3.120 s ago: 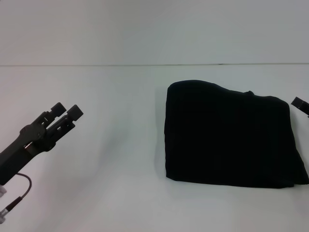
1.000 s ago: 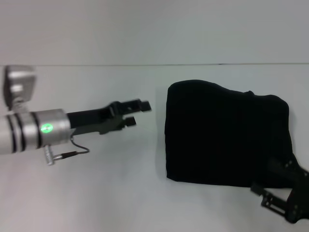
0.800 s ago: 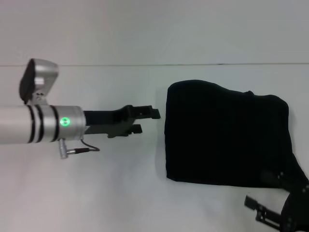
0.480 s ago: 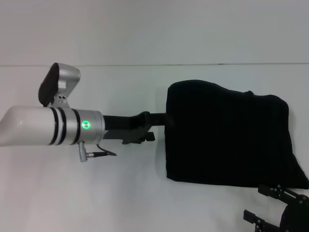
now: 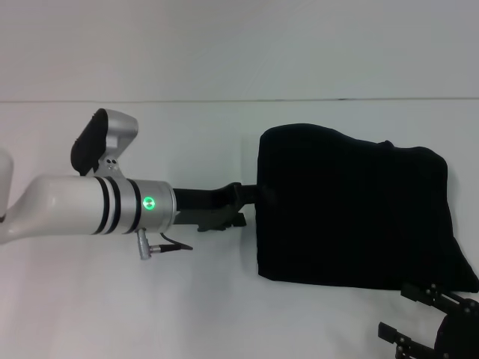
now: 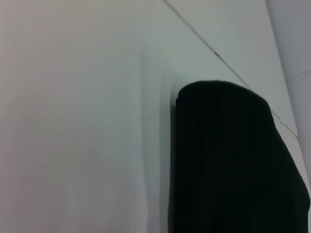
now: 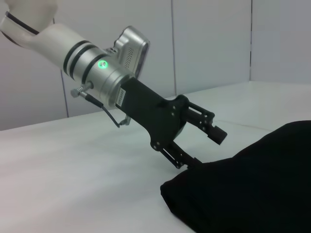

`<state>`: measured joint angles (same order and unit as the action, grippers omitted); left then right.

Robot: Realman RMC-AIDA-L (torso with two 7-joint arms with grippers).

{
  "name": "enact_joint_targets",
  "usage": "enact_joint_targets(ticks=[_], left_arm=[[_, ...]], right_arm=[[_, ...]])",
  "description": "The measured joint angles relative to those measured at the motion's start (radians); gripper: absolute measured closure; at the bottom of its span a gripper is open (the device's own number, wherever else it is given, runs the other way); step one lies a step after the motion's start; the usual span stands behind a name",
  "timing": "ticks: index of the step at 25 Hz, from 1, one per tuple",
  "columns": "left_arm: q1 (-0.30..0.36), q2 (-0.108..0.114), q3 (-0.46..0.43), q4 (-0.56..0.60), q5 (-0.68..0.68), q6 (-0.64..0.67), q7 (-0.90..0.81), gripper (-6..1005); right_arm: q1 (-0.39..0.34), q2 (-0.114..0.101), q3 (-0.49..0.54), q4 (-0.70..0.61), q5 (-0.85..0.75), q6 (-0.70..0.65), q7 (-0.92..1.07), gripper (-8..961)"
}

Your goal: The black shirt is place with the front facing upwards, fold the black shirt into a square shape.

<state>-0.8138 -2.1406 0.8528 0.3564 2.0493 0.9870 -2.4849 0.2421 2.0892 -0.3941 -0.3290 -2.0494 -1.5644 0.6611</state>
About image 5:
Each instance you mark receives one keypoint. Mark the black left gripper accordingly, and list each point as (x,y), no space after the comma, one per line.
(202,207)

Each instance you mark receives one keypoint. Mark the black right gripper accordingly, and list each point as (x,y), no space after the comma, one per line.
(460,333)

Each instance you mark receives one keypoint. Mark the black shirt with FREE print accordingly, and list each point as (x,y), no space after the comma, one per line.
(355,209)

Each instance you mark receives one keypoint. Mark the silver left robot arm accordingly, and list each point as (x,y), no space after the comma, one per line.
(93,205)

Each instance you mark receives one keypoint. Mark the silver metal connector plug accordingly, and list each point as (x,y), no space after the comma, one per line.
(143,245)

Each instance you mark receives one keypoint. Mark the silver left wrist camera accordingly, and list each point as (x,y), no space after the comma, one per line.
(101,140)

